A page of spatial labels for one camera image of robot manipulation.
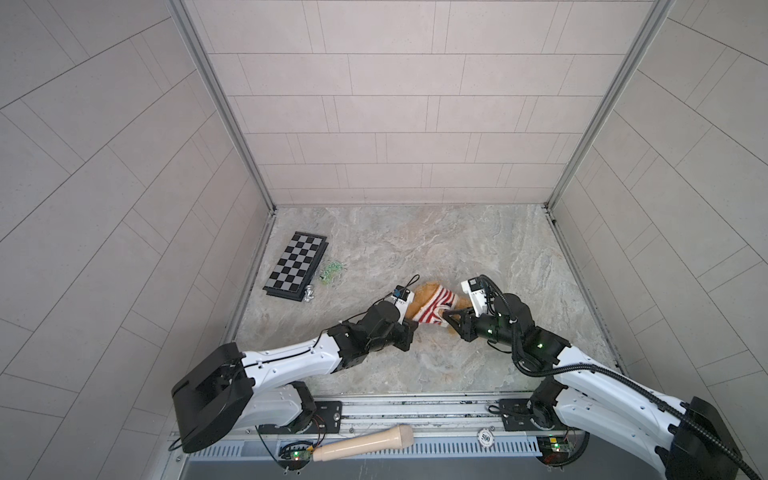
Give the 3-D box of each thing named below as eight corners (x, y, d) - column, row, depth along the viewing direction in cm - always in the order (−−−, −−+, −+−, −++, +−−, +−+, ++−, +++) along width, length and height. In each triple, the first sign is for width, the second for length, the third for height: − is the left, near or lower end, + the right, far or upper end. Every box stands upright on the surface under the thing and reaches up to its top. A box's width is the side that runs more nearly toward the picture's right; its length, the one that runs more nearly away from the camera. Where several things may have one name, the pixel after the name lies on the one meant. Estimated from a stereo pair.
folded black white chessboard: (267, 294, 94) (262, 288, 91) (298, 237, 109) (295, 231, 106) (302, 301, 92) (298, 296, 90) (328, 243, 107) (326, 236, 104)
